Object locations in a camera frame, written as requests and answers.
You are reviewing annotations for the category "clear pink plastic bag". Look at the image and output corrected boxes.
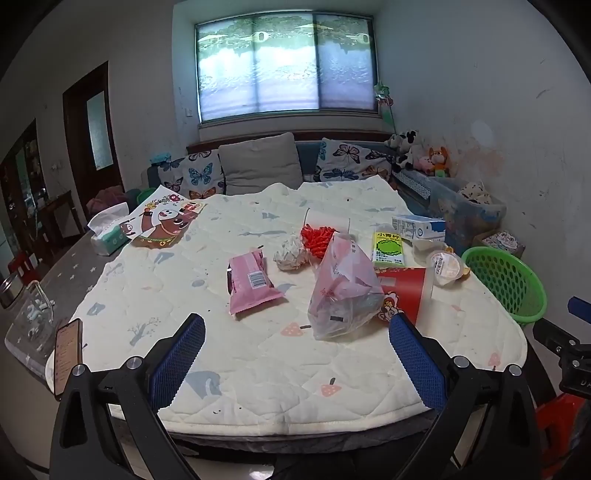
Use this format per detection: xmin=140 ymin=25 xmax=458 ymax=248
xmin=308 ymin=232 xmax=386 ymax=341

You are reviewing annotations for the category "black smartphone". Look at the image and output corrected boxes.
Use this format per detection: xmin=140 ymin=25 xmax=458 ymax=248
xmin=53 ymin=318 xmax=84 ymax=398

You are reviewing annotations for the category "clear plastic storage box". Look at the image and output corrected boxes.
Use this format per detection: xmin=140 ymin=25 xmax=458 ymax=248
xmin=397 ymin=168 xmax=507 ymax=250

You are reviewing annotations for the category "butterfly print pillow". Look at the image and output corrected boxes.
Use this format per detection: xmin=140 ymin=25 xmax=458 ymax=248
xmin=157 ymin=150 xmax=227 ymax=200
xmin=314 ymin=137 xmax=398 ymax=183

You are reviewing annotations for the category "black white cow plush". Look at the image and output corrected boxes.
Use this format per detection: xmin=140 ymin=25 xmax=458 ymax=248
xmin=385 ymin=130 xmax=430 ymax=169

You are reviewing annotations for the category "grey cushion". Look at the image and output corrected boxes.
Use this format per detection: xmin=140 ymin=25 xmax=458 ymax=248
xmin=218 ymin=133 xmax=303 ymax=197

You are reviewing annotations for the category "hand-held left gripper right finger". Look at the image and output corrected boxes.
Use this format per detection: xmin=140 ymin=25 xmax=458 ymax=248
xmin=388 ymin=315 xmax=542 ymax=480

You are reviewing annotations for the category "green white tissue box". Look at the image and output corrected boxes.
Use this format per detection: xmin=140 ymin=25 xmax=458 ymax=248
xmin=88 ymin=202 xmax=132 ymax=257

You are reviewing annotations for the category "colourful pinwheel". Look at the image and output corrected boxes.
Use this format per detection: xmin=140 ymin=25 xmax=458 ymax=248
xmin=373 ymin=80 xmax=399 ymax=134

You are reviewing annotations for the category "clear plastic jelly cup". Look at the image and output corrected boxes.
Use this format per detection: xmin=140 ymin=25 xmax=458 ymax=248
xmin=425 ymin=249 xmax=472 ymax=288

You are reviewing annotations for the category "dark wooden door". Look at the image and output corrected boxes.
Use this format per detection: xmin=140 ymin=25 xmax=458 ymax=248
xmin=62 ymin=62 xmax=125 ymax=204

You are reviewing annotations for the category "white blue milk carton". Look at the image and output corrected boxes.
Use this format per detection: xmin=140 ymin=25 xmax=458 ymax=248
xmin=392 ymin=215 xmax=447 ymax=243

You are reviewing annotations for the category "pink cloth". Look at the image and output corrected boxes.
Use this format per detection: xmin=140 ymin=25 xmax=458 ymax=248
xmin=88 ymin=187 xmax=126 ymax=214

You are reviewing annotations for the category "blue sofa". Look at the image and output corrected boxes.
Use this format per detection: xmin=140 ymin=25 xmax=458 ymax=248
xmin=141 ymin=130 xmax=402 ymax=200

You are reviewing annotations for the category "white paper ball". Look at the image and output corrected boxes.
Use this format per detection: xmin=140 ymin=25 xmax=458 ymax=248
xmin=273 ymin=233 xmax=309 ymax=272

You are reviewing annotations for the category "large window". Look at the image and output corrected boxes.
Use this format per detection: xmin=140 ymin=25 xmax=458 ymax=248
xmin=194 ymin=14 xmax=377 ymax=123

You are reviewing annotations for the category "red plastic stool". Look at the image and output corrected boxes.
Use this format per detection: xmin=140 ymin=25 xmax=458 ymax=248
xmin=536 ymin=392 xmax=591 ymax=468

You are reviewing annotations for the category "grey star tablecloth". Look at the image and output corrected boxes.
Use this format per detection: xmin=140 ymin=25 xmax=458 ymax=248
xmin=28 ymin=226 xmax=139 ymax=370

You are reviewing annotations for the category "clear acrylic container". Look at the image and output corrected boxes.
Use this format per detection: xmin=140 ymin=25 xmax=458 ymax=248
xmin=4 ymin=279 xmax=56 ymax=370

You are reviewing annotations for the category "red paper bucket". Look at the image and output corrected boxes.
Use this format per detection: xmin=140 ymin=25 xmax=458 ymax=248
xmin=374 ymin=266 xmax=435 ymax=326

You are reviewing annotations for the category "red net bundle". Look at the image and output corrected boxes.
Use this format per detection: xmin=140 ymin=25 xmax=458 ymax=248
xmin=300 ymin=222 xmax=338 ymax=264

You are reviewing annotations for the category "dark wooden cabinet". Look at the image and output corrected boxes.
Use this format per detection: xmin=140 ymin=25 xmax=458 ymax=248
xmin=0 ymin=119 xmax=51 ymax=259

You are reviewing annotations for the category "white printed quilted blanket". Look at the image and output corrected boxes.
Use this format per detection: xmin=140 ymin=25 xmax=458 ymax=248
xmin=46 ymin=180 xmax=528 ymax=437

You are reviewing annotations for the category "patterned white cloth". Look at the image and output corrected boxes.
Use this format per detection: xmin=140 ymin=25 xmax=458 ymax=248
xmin=457 ymin=181 xmax=495 ymax=205

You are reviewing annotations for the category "dark wooden chair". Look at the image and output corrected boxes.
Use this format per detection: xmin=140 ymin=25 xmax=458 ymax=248
xmin=37 ymin=191 xmax=80 ymax=259

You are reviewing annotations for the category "orange fox plush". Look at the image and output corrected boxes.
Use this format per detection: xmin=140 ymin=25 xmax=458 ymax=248
xmin=429 ymin=147 xmax=452 ymax=178

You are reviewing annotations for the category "small red stool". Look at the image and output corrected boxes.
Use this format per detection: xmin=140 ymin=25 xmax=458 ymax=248
xmin=7 ymin=251 xmax=42 ymax=283

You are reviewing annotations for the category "pink snack packet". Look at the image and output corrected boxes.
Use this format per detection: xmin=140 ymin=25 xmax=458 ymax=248
xmin=228 ymin=247 xmax=284 ymax=317

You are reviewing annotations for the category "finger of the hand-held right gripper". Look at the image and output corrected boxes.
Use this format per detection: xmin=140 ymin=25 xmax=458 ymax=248
xmin=568 ymin=296 xmax=591 ymax=325
xmin=533 ymin=318 xmax=581 ymax=355

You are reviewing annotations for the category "green plastic basket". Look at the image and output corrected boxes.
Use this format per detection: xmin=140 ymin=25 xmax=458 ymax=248
xmin=462 ymin=247 xmax=549 ymax=328

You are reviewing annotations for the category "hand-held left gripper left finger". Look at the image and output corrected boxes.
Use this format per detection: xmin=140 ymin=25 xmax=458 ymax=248
xmin=50 ymin=313 xmax=207 ymax=480

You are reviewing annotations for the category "green yellow drink carton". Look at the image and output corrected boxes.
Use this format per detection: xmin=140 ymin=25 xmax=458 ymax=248
xmin=370 ymin=229 xmax=406 ymax=268

